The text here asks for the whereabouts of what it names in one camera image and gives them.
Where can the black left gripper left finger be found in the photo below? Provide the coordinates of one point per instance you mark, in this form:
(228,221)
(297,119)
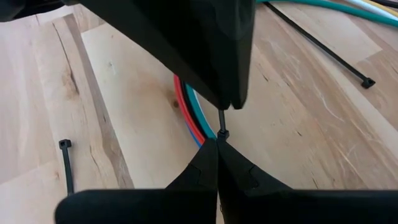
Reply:
(140,208)

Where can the black zip tie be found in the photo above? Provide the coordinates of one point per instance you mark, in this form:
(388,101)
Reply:
(311,38)
(222,133)
(64,143)

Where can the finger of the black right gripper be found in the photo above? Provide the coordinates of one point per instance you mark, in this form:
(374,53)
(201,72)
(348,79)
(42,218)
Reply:
(174,34)
(244,46)

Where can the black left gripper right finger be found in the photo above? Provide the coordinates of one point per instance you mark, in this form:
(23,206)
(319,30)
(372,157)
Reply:
(295,208)

